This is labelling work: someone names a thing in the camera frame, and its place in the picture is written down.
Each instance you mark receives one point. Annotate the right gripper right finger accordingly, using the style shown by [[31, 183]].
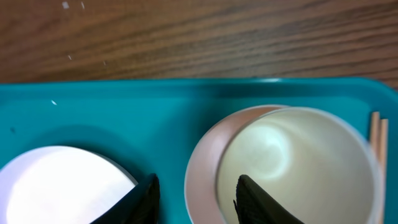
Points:
[[254, 205]]

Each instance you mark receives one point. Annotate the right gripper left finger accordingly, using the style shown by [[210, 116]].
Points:
[[139, 206]]

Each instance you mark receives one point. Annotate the white cup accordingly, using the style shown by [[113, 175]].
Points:
[[316, 165]]

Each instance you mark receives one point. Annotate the large white plate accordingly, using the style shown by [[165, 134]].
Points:
[[61, 184]]

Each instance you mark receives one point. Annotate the teal serving tray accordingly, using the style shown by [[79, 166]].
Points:
[[152, 126]]

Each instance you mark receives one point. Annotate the left wooden chopstick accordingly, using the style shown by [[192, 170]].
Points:
[[374, 132]]

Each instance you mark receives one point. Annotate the wooden chopstick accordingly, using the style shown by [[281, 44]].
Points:
[[374, 132], [382, 149]]

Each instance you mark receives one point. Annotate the right wooden chopstick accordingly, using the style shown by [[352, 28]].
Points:
[[382, 149]]

